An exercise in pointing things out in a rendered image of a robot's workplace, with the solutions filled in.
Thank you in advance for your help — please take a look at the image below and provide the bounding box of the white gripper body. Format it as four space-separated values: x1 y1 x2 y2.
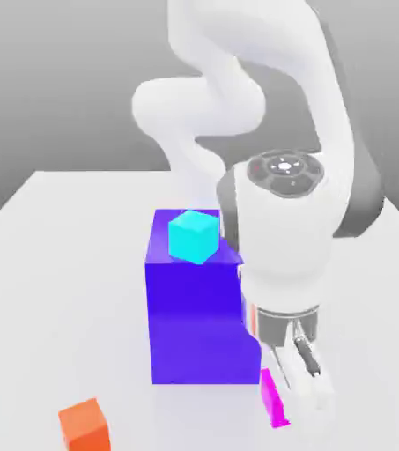
263 342 336 420

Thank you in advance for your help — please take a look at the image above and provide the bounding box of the small magenta cube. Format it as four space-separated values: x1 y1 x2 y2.
260 367 291 430

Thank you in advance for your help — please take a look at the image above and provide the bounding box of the small cyan cube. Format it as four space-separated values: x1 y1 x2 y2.
167 209 221 266

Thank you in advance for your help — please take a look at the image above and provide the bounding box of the small orange cube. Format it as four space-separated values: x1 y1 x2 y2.
57 397 113 451

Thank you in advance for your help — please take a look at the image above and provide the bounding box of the large purple box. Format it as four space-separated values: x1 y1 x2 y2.
144 208 262 386

